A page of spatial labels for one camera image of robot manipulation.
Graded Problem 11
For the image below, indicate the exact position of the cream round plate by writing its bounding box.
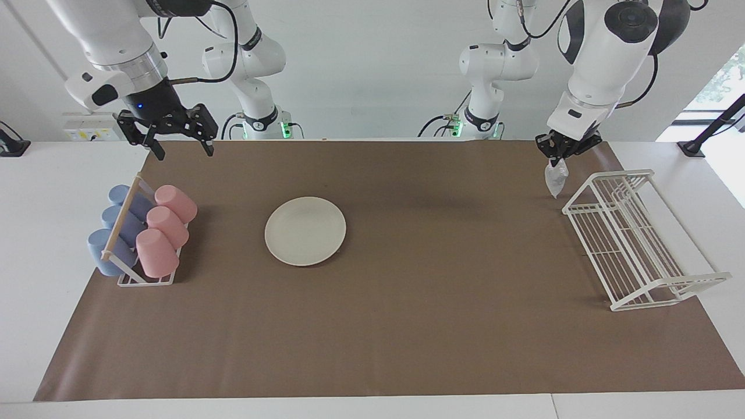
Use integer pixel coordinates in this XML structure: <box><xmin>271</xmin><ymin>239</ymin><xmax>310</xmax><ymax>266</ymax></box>
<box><xmin>265</xmin><ymin>197</ymin><xmax>347</xmax><ymax>267</ymax></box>

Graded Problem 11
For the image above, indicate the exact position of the pink plastic cup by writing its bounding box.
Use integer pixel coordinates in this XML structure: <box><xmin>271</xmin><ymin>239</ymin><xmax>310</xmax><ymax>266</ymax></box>
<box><xmin>154</xmin><ymin>184</ymin><xmax>198</xmax><ymax>224</ymax></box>
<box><xmin>136</xmin><ymin>228</ymin><xmax>180</xmax><ymax>278</ymax></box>
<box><xmin>146</xmin><ymin>206</ymin><xmax>190</xmax><ymax>250</ymax></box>

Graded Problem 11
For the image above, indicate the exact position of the blue plastic cup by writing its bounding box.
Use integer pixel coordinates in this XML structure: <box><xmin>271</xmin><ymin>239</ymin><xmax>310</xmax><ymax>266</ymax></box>
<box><xmin>101</xmin><ymin>205</ymin><xmax>146</xmax><ymax>246</ymax></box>
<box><xmin>108</xmin><ymin>184</ymin><xmax>154</xmax><ymax>219</ymax></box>
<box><xmin>87</xmin><ymin>228</ymin><xmax>138</xmax><ymax>277</ymax></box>

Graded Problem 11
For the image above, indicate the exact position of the brown table mat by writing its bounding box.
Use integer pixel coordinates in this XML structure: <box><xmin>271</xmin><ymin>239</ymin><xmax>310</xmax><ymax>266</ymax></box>
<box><xmin>33</xmin><ymin>140</ymin><xmax>745</xmax><ymax>402</ymax></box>

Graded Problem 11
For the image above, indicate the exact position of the black base cable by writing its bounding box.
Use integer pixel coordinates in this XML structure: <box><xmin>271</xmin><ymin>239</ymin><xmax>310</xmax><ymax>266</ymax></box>
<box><xmin>221</xmin><ymin>113</ymin><xmax>245</xmax><ymax>140</ymax></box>
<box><xmin>418</xmin><ymin>90</ymin><xmax>473</xmax><ymax>139</ymax></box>

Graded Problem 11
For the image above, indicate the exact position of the white wall power socket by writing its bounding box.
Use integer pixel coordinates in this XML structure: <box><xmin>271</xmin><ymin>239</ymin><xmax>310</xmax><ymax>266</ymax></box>
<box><xmin>63</xmin><ymin>112</ymin><xmax>124</xmax><ymax>142</ymax></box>

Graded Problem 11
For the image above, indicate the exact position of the white wire cup rack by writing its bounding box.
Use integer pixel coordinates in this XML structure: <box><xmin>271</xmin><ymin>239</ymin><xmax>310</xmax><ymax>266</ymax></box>
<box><xmin>101</xmin><ymin>173</ymin><xmax>190</xmax><ymax>287</ymax></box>

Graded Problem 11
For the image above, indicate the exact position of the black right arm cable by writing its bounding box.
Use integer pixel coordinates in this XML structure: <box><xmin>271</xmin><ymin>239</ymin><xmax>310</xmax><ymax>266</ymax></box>
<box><xmin>137</xmin><ymin>0</ymin><xmax>241</xmax><ymax>88</ymax></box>

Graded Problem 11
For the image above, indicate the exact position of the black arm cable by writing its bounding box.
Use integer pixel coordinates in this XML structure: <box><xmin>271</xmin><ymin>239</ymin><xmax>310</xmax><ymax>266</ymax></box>
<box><xmin>137</xmin><ymin>0</ymin><xmax>241</xmax><ymax>88</ymax></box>
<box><xmin>515</xmin><ymin>0</ymin><xmax>662</xmax><ymax>109</ymax></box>

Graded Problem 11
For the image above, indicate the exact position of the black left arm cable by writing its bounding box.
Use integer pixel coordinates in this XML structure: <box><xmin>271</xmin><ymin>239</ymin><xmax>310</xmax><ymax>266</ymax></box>
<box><xmin>515</xmin><ymin>0</ymin><xmax>662</xmax><ymax>109</ymax></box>

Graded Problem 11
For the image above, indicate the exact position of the black table clamp mount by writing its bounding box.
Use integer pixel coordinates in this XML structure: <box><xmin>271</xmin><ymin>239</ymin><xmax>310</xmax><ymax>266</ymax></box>
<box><xmin>678</xmin><ymin>93</ymin><xmax>745</xmax><ymax>158</ymax></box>
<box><xmin>0</xmin><ymin>121</ymin><xmax>31</xmax><ymax>158</ymax></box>

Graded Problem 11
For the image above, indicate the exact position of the white wire dish rack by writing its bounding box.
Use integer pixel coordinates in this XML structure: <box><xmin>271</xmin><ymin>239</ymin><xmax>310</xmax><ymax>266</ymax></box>
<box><xmin>562</xmin><ymin>169</ymin><xmax>733</xmax><ymax>312</ymax></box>

